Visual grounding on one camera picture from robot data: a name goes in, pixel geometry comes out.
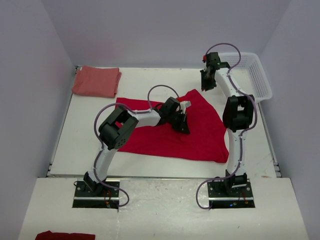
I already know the purple cable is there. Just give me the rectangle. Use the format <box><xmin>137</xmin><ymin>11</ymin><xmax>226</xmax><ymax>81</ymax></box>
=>
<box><xmin>196</xmin><ymin>42</ymin><xmax>258</xmax><ymax>210</ymax></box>
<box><xmin>93</xmin><ymin>84</ymin><xmax>180</xmax><ymax>207</ymax></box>

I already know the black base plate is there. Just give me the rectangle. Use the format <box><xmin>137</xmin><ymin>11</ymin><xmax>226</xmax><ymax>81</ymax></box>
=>
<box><xmin>72</xmin><ymin>181</ymin><xmax>120</xmax><ymax>210</ymax></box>
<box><xmin>207</xmin><ymin>179</ymin><xmax>256</xmax><ymax>209</ymax></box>

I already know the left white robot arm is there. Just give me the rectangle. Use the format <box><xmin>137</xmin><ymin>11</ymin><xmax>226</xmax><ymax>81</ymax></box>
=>
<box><xmin>83</xmin><ymin>97</ymin><xmax>191</xmax><ymax>197</ymax></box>

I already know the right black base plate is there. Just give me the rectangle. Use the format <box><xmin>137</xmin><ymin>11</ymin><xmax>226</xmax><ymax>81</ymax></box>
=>
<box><xmin>207</xmin><ymin>179</ymin><xmax>256</xmax><ymax>209</ymax></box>

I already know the dark red cloth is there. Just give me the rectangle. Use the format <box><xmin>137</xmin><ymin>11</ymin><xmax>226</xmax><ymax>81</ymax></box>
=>
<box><xmin>35</xmin><ymin>230</ymin><xmax>96</xmax><ymax>240</ymax></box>

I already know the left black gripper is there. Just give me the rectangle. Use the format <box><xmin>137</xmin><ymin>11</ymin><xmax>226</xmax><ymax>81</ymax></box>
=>
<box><xmin>166</xmin><ymin>112</ymin><xmax>189</xmax><ymax>136</ymax></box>

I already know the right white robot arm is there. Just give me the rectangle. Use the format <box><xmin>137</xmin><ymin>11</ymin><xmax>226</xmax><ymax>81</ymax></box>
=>
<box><xmin>200</xmin><ymin>52</ymin><xmax>257</xmax><ymax>197</ymax></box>

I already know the white plastic basket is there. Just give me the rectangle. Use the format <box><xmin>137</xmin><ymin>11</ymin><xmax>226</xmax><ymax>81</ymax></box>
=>
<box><xmin>219</xmin><ymin>52</ymin><xmax>273</xmax><ymax>102</ymax></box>

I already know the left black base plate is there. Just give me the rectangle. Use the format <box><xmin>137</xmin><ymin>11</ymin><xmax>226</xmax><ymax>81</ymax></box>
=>
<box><xmin>72</xmin><ymin>181</ymin><xmax>120</xmax><ymax>210</ymax></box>

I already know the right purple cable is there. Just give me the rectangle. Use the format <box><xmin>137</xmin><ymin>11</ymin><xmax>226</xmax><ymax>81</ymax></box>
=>
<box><xmin>196</xmin><ymin>42</ymin><xmax>258</xmax><ymax>210</ymax></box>

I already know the bright red t shirt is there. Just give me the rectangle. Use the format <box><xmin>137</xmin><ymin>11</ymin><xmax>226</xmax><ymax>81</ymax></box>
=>
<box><xmin>119</xmin><ymin>89</ymin><xmax>229</xmax><ymax>164</ymax></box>

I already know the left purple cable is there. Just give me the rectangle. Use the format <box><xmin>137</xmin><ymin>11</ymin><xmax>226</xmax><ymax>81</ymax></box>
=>
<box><xmin>93</xmin><ymin>84</ymin><xmax>180</xmax><ymax>207</ymax></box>

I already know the folded pink t shirt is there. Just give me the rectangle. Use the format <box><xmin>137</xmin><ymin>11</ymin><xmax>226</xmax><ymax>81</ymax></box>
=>
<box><xmin>71</xmin><ymin>65</ymin><xmax>122</xmax><ymax>98</ymax></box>

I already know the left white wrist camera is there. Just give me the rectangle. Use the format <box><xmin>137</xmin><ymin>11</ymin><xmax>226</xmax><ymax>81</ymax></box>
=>
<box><xmin>179</xmin><ymin>100</ymin><xmax>192</xmax><ymax>112</ymax></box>

